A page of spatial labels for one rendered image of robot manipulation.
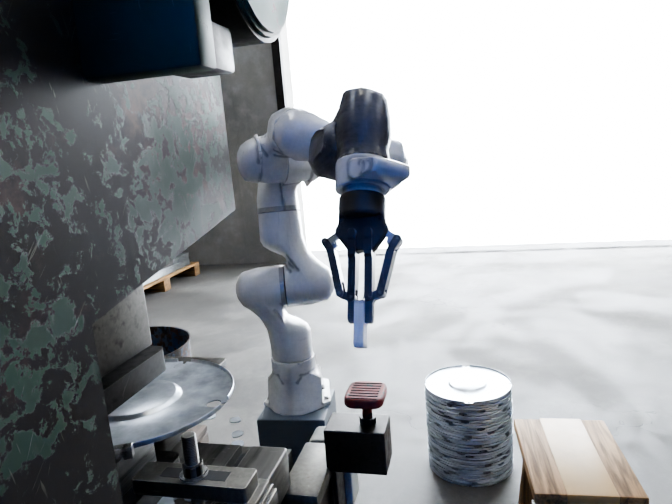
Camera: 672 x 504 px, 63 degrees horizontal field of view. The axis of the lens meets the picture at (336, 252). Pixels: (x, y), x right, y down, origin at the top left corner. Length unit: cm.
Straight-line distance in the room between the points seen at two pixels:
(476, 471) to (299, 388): 75
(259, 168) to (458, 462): 118
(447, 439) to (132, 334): 136
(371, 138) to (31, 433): 62
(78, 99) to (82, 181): 7
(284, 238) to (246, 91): 427
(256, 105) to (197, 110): 486
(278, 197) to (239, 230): 432
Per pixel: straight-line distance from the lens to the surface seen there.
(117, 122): 53
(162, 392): 89
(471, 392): 191
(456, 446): 194
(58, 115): 48
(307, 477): 89
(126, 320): 73
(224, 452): 86
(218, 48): 49
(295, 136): 114
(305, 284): 137
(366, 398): 84
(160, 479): 74
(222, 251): 582
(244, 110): 557
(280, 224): 137
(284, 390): 147
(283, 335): 141
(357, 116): 88
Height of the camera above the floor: 113
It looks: 11 degrees down
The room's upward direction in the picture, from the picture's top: 5 degrees counter-clockwise
